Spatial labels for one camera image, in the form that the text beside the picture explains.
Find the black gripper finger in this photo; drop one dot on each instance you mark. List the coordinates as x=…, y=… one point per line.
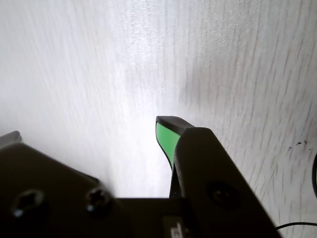
x=213, y=168
x=49, y=193

